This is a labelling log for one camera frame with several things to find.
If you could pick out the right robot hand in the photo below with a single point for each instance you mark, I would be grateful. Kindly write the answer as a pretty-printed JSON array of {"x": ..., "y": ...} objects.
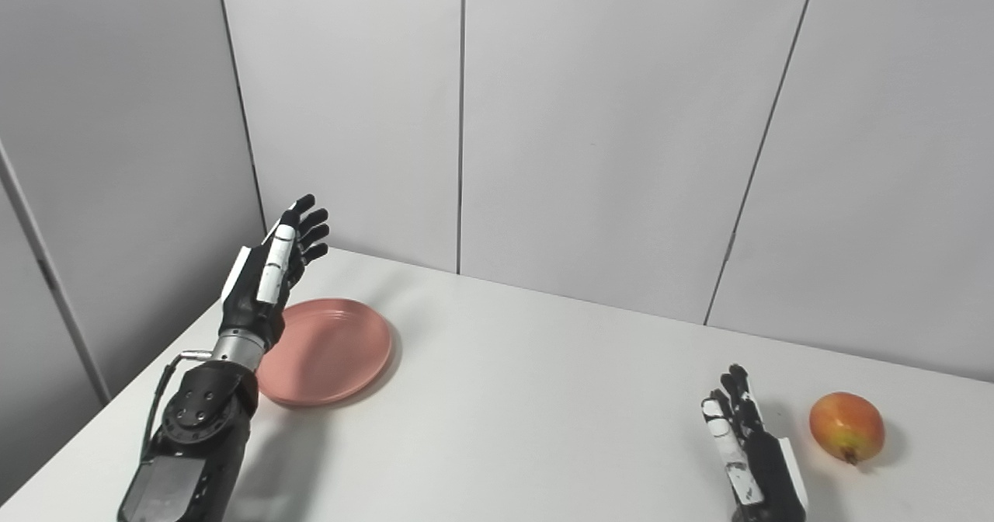
[{"x": 753, "y": 460}]

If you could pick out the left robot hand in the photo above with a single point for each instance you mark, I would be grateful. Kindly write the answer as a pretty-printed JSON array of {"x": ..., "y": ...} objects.
[{"x": 268, "y": 277}]

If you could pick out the pink plate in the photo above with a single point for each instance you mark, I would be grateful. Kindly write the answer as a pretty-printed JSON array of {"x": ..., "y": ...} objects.
[{"x": 330, "y": 351}]

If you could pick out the red yellow apple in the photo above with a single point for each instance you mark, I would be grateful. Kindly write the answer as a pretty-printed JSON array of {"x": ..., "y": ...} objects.
[{"x": 846, "y": 427}]

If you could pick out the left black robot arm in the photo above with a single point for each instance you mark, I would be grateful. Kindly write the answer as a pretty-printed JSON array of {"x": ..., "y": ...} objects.
[{"x": 198, "y": 436}]

